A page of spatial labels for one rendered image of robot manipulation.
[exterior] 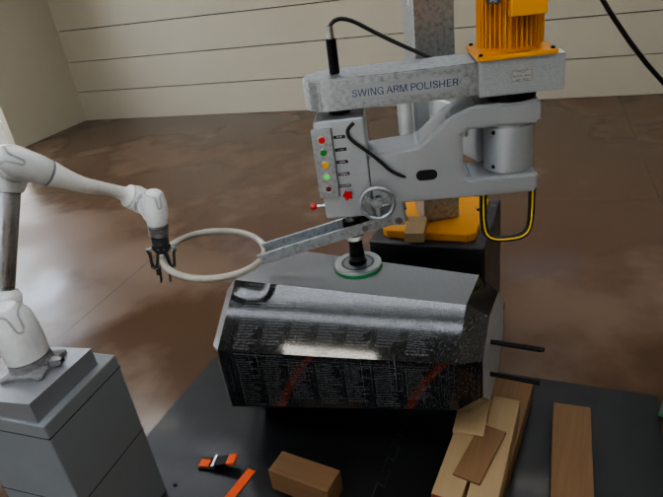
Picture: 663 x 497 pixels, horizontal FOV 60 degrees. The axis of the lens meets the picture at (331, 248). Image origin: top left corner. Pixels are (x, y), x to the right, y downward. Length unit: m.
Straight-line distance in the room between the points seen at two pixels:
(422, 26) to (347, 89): 0.70
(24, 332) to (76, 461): 0.52
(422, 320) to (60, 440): 1.41
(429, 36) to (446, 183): 0.77
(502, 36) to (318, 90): 0.69
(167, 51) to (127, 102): 1.27
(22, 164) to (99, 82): 8.60
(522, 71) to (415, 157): 0.49
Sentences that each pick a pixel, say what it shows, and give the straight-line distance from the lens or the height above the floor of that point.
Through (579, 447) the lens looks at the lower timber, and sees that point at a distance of 2.80.
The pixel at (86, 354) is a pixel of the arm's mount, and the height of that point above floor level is 0.87.
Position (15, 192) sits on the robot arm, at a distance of 2.48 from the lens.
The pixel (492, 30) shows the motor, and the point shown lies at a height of 1.79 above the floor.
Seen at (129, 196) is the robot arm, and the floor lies 1.28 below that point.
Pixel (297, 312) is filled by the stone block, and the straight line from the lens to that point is 2.52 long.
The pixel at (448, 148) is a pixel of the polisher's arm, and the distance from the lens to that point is 2.31.
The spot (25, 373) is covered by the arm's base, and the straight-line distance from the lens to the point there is 2.40.
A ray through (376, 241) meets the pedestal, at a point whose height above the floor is 0.74.
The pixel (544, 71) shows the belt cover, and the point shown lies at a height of 1.64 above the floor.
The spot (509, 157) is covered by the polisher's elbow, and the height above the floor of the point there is 1.31.
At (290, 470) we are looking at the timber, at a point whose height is 0.14.
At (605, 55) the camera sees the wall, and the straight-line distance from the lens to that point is 8.31.
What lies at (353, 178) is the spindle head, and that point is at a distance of 2.32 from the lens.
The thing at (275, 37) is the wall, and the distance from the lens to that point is 8.98.
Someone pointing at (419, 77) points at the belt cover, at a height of 1.66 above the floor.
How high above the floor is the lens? 2.11
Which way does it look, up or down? 27 degrees down
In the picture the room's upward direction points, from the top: 8 degrees counter-clockwise
